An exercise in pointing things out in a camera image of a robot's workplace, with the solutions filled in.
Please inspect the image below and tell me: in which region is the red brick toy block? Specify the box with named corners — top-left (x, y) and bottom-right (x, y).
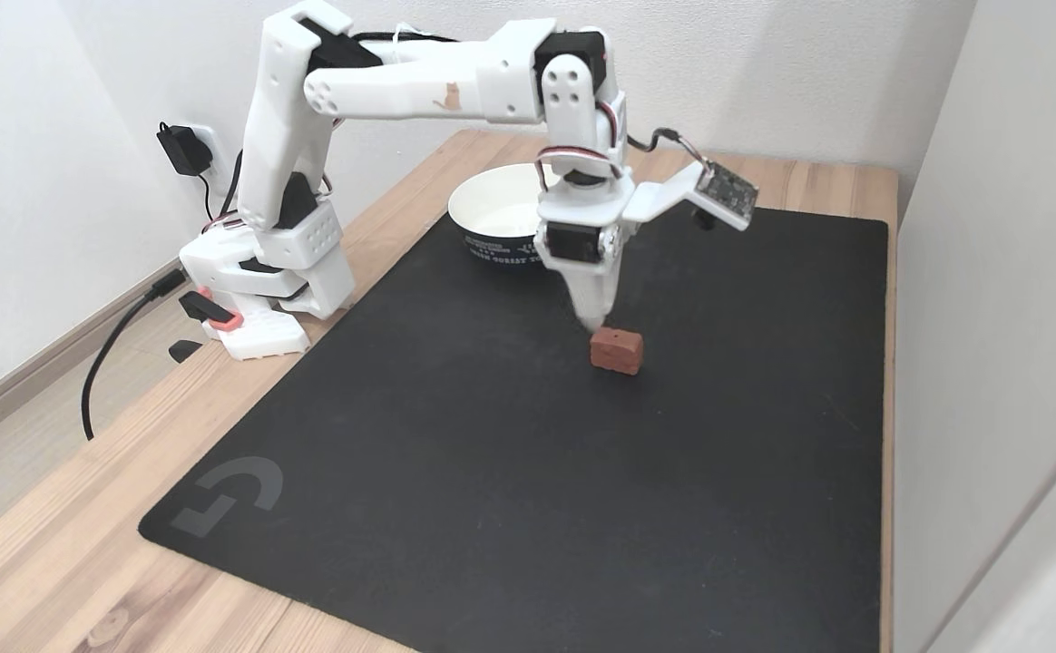
top-left (590, 326), bottom-right (645, 375)

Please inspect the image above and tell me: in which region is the white bowl with navy band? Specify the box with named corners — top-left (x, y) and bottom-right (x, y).
top-left (447, 163), bottom-right (583, 271)

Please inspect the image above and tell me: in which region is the black desk mat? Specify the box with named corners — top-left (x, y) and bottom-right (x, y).
top-left (138, 188), bottom-right (889, 653)

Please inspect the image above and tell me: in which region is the black and orange table clamp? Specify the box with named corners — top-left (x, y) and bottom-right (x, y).
top-left (180, 287), bottom-right (243, 329)

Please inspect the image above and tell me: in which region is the white side panel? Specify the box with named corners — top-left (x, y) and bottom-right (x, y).
top-left (894, 0), bottom-right (1056, 653)

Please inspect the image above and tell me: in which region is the black power adapter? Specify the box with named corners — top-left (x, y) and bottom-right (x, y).
top-left (157, 122), bottom-right (213, 178)

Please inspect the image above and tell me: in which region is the black camera cable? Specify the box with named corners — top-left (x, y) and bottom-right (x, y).
top-left (623, 127), bottom-right (709, 171)

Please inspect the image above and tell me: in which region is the camera board on white mount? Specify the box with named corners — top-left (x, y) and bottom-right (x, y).
top-left (623, 161), bottom-right (758, 232)

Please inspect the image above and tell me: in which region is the thin black adapter cable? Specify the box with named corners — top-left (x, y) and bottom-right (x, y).
top-left (201, 148), bottom-right (246, 223)

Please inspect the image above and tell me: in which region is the thick black power cable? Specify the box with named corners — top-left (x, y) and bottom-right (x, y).
top-left (82, 269), bottom-right (186, 441)

